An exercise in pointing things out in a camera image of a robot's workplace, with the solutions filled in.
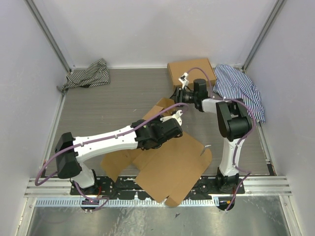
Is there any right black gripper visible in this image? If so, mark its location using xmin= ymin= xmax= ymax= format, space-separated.
xmin=164 ymin=87 xmax=198 ymax=107

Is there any cardboard box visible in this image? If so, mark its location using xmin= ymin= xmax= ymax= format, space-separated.
xmin=100 ymin=97 xmax=213 ymax=207
xmin=167 ymin=58 xmax=217 ymax=89

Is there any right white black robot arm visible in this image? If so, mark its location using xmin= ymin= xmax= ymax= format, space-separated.
xmin=172 ymin=74 xmax=253 ymax=194

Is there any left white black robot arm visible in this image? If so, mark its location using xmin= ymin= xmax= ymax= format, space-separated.
xmin=55 ymin=116 xmax=183 ymax=195

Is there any folded closed cardboard box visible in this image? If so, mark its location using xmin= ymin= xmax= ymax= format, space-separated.
xmin=167 ymin=58 xmax=217 ymax=89

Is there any blue white striped cloth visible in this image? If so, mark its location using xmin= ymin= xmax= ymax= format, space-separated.
xmin=213 ymin=64 xmax=266 ymax=123

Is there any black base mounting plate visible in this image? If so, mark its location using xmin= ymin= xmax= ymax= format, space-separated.
xmin=70 ymin=175 xmax=245 ymax=202

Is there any grey striped cloth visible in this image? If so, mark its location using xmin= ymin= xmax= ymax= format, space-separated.
xmin=57 ymin=59 xmax=110 ymax=95

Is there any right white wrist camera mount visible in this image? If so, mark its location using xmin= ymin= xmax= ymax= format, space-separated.
xmin=178 ymin=72 xmax=189 ymax=89

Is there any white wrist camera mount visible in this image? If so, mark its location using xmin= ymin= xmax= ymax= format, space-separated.
xmin=178 ymin=72 xmax=189 ymax=89
xmin=160 ymin=110 xmax=183 ymax=126

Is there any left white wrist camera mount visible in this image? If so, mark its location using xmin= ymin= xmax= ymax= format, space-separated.
xmin=160 ymin=110 xmax=183 ymax=126

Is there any slotted grey cable duct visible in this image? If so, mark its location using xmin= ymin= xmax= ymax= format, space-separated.
xmin=34 ymin=197 xmax=219 ymax=208

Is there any aluminium front rail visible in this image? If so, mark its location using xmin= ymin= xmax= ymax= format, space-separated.
xmin=24 ymin=176 xmax=292 ymax=197

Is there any right aluminium corner post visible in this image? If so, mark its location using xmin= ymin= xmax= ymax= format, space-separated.
xmin=242 ymin=0 xmax=287 ymax=72

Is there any aluminium corner post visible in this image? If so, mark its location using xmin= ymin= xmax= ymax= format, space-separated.
xmin=24 ymin=0 xmax=71 ymax=73
xmin=242 ymin=0 xmax=287 ymax=72

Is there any left aluminium corner post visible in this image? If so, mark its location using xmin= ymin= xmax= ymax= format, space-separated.
xmin=24 ymin=0 xmax=71 ymax=73

